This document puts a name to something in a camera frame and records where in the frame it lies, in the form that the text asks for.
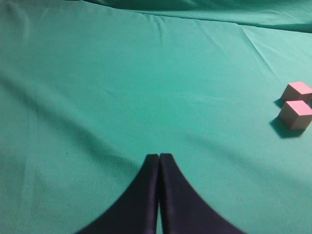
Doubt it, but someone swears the green cloth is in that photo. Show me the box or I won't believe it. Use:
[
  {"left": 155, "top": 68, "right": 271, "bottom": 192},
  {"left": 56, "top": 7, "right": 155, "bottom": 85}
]
[{"left": 0, "top": 0, "right": 312, "bottom": 234}]

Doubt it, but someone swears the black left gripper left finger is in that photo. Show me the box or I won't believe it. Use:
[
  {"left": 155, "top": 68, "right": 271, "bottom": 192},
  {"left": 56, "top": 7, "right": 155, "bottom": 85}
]
[{"left": 78, "top": 154, "right": 159, "bottom": 234}]

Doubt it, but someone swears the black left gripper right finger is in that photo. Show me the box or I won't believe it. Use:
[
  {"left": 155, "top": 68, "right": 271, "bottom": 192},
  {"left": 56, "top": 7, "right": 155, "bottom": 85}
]
[{"left": 159, "top": 153, "right": 243, "bottom": 234}]

